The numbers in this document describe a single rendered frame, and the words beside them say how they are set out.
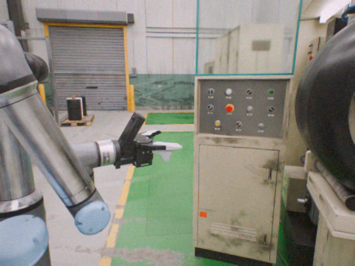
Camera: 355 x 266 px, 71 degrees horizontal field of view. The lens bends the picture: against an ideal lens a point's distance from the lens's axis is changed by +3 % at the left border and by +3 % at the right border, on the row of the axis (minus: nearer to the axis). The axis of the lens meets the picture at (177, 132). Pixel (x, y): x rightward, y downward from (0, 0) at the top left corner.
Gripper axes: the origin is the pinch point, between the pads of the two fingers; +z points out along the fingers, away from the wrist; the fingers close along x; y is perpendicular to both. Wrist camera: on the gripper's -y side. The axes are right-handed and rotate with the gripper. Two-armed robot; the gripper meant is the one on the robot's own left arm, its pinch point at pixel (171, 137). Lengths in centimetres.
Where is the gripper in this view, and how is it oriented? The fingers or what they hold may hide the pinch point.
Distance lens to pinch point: 81.8
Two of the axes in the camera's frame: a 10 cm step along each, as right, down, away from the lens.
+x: 5.1, 3.2, -8.0
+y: -0.7, 9.4, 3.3
